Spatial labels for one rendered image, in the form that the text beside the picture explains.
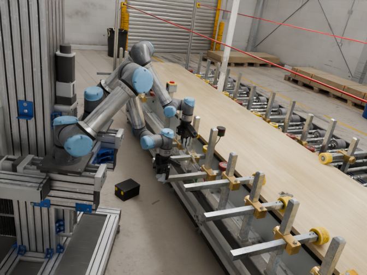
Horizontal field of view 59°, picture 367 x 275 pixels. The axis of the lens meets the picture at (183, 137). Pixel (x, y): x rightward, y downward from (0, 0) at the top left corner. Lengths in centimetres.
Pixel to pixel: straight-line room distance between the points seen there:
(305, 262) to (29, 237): 168
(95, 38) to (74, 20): 73
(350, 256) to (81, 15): 890
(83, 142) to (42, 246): 105
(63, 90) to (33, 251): 113
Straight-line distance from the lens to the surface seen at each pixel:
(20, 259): 244
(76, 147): 154
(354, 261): 176
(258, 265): 180
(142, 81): 155
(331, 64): 1026
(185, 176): 204
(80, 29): 975
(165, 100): 199
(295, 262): 193
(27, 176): 182
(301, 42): 1099
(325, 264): 145
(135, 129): 186
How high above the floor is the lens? 192
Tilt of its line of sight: 25 degrees down
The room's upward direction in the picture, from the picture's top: 8 degrees clockwise
